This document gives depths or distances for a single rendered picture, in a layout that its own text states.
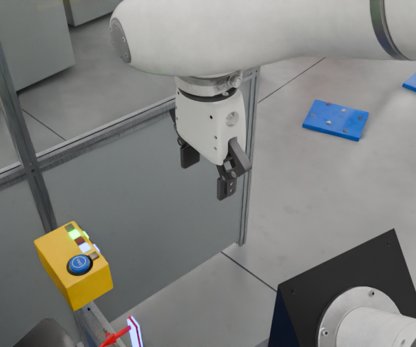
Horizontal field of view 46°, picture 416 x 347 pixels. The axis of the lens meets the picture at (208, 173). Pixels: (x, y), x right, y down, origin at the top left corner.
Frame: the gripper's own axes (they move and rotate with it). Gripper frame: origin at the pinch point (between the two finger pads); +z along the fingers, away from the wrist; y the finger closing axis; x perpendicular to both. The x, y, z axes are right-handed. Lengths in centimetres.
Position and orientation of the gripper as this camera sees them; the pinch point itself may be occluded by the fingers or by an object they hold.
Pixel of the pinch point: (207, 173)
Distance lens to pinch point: 71.6
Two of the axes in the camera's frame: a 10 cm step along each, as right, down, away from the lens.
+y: -6.2, -5.3, 5.8
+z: 0.0, 7.4, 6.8
